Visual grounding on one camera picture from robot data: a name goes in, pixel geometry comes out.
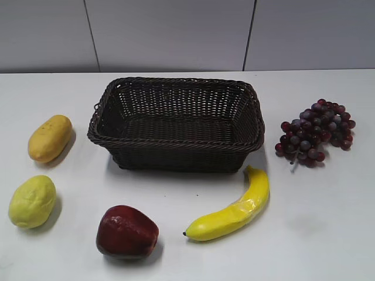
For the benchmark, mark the yellow banana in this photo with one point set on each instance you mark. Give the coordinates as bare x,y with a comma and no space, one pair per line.
236,215

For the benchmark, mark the dark brown woven basket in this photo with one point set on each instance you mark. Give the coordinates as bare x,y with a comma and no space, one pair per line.
178,124

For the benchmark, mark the dark red apple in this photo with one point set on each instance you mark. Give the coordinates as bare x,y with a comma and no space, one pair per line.
126,233

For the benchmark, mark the orange-yellow mango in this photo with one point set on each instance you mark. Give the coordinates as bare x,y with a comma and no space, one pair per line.
49,140

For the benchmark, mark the purple grape bunch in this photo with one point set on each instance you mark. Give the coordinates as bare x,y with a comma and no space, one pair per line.
324,123

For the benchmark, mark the yellow-green lemon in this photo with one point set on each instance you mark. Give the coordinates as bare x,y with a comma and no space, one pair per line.
32,202

